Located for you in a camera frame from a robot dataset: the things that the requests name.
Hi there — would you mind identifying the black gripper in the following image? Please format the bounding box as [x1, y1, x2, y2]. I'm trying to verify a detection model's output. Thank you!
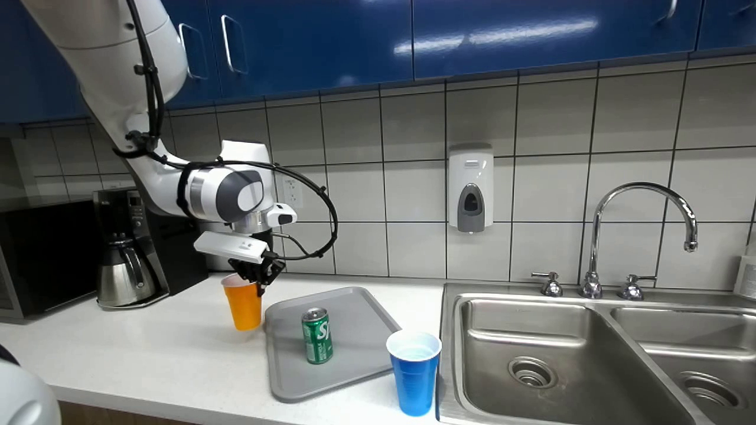
[227, 255, 289, 301]

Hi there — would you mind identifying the orange plastic cup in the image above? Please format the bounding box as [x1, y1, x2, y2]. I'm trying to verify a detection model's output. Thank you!
[219, 273, 264, 333]

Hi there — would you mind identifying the blue plastic cup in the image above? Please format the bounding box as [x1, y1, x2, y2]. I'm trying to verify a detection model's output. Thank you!
[385, 328, 445, 418]

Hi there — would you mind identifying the grey plastic tray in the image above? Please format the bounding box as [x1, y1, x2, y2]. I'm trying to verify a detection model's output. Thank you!
[263, 283, 404, 405]

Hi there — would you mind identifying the black coffee maker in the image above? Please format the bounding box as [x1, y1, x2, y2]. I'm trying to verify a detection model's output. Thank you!
[92, 186, 211, 313]

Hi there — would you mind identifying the green soda can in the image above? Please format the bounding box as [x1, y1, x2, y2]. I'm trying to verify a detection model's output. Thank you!
[299, 304, 335, 366]

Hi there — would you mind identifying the steel coffee carafe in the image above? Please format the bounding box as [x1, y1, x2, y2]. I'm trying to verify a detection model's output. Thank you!
[97, 237, 161, 309]

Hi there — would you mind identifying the wooden base cabinet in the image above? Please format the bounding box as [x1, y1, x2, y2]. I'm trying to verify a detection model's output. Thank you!
[56, 397, 196, 425]

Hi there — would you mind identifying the black microwave oven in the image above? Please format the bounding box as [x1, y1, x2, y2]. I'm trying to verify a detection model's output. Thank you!
[0, 198, 104, 326]

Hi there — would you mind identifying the stainless steel double sink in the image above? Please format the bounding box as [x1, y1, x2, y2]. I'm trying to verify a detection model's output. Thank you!
[435, 282, 756, 425]

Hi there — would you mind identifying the chrome gooseneck faucet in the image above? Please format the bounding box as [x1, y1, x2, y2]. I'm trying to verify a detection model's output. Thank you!
[578, 180, 702, 301]

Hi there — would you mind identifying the clear soap bottle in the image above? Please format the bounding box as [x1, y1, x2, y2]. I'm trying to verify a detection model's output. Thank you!
[730, 248, 756, 301]

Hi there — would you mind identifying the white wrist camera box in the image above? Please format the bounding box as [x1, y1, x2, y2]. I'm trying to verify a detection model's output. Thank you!
[191, 230, 271, 268]

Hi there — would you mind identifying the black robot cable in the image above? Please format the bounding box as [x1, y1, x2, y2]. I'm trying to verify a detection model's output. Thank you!
[113, 0, 341, 262]

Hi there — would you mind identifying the white wall soap dispenser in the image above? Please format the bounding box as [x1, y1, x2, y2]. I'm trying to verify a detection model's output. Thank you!
[446, 146, 495, 234]

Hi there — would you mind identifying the chrome faucet handle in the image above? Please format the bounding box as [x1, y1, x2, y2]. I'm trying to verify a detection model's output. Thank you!
[616, 273, 659, 302]
[530, 270, 564, 301]

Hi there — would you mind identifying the blue wall cabinet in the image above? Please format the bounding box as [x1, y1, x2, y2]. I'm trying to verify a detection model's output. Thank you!
[0, 0, 756, 129]

